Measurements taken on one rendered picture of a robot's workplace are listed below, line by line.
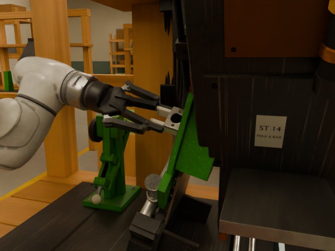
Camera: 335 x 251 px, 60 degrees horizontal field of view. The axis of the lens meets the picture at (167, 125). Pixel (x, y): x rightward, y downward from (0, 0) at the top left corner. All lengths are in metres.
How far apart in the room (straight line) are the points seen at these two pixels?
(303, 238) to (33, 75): 0.64
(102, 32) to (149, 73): 10.89
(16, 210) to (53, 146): 0.29
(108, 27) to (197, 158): 11.24
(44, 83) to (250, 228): 0.55
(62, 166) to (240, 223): 0.91
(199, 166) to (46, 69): 0.43
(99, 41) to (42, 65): 11.10
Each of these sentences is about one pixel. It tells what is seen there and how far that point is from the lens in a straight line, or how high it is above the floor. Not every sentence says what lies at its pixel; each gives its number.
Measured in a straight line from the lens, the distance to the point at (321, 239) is 0.41.
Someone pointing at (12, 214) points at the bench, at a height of 0.88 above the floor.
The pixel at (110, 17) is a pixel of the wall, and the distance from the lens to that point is 11.73.
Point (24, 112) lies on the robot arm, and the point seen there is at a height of 1.22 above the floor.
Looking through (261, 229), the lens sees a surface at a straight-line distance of 0.40.
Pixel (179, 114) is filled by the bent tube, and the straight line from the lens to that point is 0.65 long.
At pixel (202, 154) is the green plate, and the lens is 0.57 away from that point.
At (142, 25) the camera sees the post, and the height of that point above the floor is 1.44.
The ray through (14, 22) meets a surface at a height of 1.95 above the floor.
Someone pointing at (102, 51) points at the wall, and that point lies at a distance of 11.79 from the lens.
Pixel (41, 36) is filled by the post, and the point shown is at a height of 1.41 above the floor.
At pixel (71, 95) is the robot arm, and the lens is 0.72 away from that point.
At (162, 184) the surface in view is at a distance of 0.58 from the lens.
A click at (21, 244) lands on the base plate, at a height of 0.90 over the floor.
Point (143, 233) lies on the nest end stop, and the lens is 0.67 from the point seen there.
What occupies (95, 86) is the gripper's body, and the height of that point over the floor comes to 1.27.
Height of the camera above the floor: 1.33
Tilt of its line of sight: 13 degrees down
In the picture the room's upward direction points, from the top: straight up
